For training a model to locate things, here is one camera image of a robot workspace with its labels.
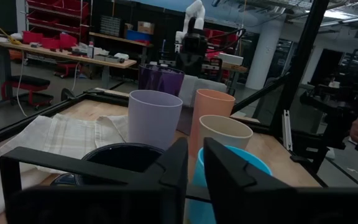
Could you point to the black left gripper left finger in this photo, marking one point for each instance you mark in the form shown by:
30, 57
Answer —
172, 186

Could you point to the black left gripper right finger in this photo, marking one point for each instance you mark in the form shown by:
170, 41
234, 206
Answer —
244, 199

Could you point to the purple faceted plastic tumbler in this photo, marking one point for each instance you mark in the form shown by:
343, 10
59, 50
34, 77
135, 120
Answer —
160, 79

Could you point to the blue plastic mug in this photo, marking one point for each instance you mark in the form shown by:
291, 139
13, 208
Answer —
204, 168

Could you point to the orange plastic cup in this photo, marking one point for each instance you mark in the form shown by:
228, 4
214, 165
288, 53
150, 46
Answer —
210, 104

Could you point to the dark navy mug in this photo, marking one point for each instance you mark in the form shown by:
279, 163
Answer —
120, 157

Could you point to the lavender plastic cup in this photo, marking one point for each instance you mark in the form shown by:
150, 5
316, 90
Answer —
154, 121

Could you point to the beige plastic cup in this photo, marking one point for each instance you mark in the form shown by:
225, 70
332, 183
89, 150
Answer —
225, 130

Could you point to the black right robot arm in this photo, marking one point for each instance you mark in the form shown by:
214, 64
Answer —
194, 43

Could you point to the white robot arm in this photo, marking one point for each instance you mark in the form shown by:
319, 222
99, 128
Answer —
194, 12

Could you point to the grey cloth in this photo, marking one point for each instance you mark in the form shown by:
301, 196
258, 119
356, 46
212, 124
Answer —
197, 87

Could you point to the cardboard box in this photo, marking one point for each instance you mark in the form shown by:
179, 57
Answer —
145, 27

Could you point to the white pillar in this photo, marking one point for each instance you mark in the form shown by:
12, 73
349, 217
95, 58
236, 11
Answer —
266, 56

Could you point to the wooden workbench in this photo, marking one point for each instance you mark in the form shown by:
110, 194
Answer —
73, 56

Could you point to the white plaid cloth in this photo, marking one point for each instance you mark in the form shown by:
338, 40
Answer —
42, 137

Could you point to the red bin rack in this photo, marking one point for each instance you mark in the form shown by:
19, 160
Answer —
57, 18

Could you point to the red stool with black seat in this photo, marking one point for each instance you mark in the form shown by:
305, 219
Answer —
30, 85

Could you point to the black rig frame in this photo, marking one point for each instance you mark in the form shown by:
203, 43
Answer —
303, 46

